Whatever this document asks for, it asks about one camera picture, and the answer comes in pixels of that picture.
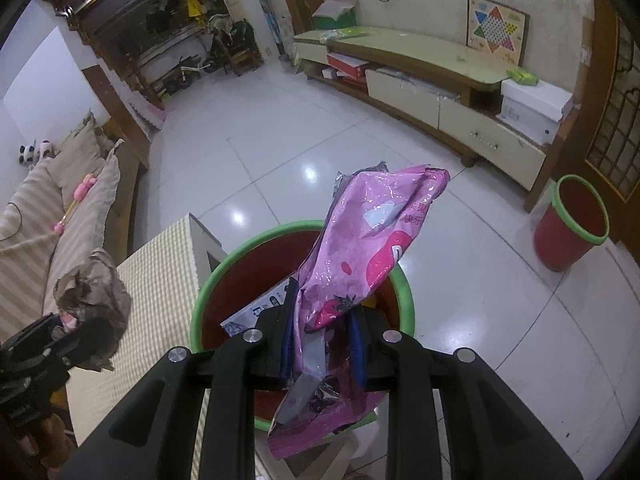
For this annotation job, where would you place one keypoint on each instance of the green box with white flaps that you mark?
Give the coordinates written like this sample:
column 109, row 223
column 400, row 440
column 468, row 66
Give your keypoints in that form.
column 332, row 22

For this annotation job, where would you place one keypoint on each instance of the pink toy stick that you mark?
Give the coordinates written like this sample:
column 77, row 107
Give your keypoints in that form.
column 82, row 187

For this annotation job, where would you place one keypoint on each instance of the pink foil wrapper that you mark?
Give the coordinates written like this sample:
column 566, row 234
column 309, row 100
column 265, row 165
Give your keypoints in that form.
column 360, row 230

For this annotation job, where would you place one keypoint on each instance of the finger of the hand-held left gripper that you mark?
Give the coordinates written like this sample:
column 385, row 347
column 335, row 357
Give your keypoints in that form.
column 35, row 340

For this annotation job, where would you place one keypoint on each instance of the black stroller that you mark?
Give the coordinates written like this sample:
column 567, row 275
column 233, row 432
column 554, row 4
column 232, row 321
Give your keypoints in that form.
column 242, row 35

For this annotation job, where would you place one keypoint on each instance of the long television cabinet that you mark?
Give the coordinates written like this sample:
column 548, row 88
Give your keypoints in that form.
column 425, row 47

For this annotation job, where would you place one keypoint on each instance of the wooden chair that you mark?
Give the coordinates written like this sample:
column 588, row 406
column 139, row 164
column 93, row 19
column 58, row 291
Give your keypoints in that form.
column 245, row 60

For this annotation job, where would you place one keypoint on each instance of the white cardboard box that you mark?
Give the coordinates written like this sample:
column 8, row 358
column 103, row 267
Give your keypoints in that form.
column 535, row 97

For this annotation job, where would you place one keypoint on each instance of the small green-rimmed red bin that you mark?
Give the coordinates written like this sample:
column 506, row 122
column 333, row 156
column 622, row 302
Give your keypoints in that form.
column 565, row 230

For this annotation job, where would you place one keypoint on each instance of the small green packet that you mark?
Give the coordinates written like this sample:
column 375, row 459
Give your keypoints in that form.
column 522, row 76

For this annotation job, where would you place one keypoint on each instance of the star checkers board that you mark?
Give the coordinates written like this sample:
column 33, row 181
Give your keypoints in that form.
column 495, row 27

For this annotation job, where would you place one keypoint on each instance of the white and blue box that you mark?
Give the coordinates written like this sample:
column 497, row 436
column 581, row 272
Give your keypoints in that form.
column 255, row 312

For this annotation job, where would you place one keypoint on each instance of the striped sofa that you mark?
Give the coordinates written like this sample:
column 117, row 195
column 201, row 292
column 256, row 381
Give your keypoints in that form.
column 30, row 270

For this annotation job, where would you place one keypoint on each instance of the white balance bike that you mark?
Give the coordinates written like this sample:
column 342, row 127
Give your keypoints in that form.
column 187, row 72

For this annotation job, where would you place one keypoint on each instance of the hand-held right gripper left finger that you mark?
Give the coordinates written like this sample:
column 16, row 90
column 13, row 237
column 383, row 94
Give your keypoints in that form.
column 289, row 340

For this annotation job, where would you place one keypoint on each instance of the green flat packet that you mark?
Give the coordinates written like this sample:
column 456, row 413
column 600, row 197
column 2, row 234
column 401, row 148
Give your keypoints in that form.
column 345, row 34

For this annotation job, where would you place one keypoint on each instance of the red flat box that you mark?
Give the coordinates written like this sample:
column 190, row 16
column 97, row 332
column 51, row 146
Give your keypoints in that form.
column 345, row 62

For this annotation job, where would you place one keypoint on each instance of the wooden lattice door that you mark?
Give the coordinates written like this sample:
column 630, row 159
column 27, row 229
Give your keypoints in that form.
column 610, row 150

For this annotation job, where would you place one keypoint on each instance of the folded foam play mat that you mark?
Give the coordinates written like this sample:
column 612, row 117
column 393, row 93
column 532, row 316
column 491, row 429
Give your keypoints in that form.
column 147, row 110

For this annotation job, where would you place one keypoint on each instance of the paper ball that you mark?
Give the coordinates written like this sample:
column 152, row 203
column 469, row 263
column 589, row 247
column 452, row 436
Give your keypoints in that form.
column 95, row 290

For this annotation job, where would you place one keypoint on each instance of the panda plush toy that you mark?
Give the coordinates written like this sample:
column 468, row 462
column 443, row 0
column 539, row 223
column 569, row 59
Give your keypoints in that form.
column 30, row 152

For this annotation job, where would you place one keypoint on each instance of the large green-rimmed red bin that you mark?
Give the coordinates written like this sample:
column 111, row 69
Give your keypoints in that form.
column 235, row 280

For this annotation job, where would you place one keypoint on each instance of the checked tablecloth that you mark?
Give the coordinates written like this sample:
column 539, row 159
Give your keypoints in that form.
column 160, row 300

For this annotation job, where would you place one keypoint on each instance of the yellow hanging garment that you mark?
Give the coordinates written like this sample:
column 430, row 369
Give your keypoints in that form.
column 194, row 7

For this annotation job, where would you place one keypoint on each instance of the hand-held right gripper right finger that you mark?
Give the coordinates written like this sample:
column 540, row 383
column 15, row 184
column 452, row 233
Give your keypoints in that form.
column 357, row 350

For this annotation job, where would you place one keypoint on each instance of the beige cushion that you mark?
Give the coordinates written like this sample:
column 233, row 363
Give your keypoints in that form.
column 80, row 155

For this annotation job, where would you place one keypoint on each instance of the dark hanging clothes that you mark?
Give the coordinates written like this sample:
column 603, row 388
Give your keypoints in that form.
column 160, row 17

